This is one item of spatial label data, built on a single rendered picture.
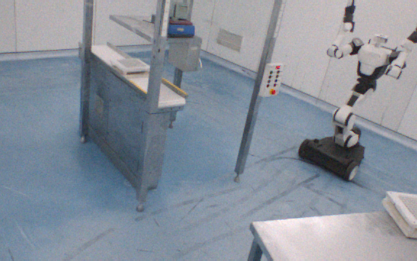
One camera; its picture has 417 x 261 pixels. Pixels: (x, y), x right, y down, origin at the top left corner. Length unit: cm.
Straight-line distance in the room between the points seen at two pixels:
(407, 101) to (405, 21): 99
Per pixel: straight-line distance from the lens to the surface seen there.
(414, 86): 537
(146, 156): 264
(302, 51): 595
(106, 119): 341
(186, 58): 257
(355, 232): 178
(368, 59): 393
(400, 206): 195
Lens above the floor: 182
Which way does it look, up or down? 25 degrees down
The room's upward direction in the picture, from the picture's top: 11 degrees clockwise
